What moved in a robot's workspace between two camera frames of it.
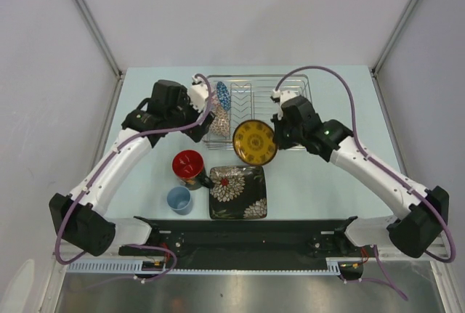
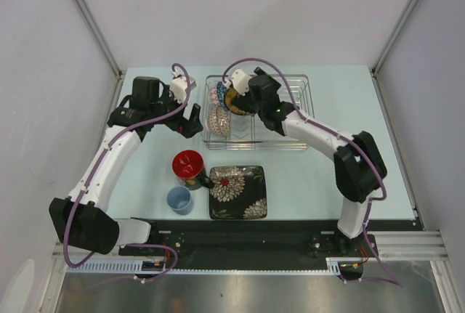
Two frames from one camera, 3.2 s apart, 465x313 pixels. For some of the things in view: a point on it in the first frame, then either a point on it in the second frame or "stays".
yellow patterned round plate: (254, 142) -> (229, 94)
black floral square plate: (237, 192) stays
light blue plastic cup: (179, 200) stays
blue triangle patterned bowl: (223, 95) stays
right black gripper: (282, 144) -> (243, 102)
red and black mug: (188, 167) stays
